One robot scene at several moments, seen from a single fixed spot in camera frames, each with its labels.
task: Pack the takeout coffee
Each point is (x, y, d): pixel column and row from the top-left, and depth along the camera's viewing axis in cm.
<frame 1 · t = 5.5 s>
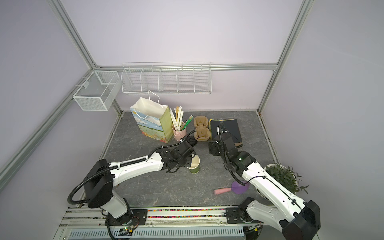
left hand: (188, 162, 83), fingers closed
right hand: (218, 142, 77), fingers open
green paper coffee cup: (195, 162, 81), point 13 cm above the table
landscape printed paper bag: (153, 118, 84), point 26 cm above the table
pink straw holder cup: (179, 134, 98), point 9 cm above the table
purple scoop with pink handle: (236, 187, 84), on the table
potted green plant white pot: (286, 174, 69), point 20 cm above the table
brown pulp cup carrier stack: (202, 133, 106), point 3 cm above the table

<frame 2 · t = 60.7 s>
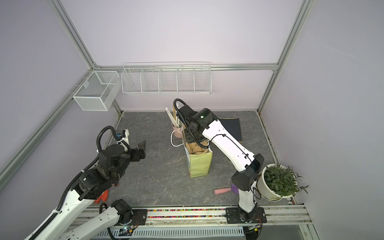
left hand: (136, 144, 68), fingers open
right hand: (194, 138, 75), fingers open
landscape printed paper bag: (199, 164, 76), point 17 cm above the table
single brown pulp cup carrier: (193, 148, 76), point 23 cm above the table
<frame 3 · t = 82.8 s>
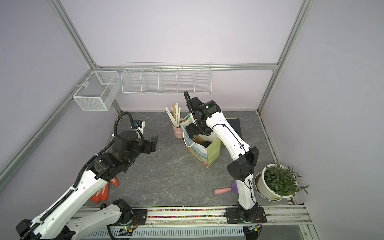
left hand: (149, 138, 71), fingers open
right hand: (198, 133, 79), fingers open
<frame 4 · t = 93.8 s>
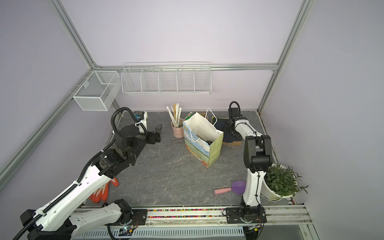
left hand: (152, 126, 67), fingers open
right hand: (230, 131, 101), fingers open
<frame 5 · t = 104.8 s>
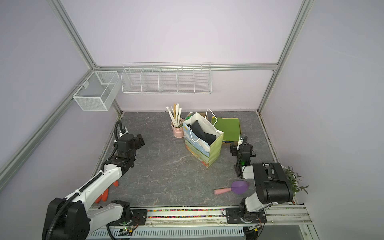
left hand: (131, 138, 84), fingers open
right hand: (242, 143, 93), fingers open
green paper sheet in box: (230, 127, 108), point 4 cm above the table
